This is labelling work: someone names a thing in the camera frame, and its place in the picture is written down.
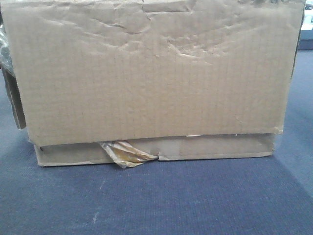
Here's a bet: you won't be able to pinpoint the worn brown cardboard box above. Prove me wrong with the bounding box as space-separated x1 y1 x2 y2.
0 0 305 168

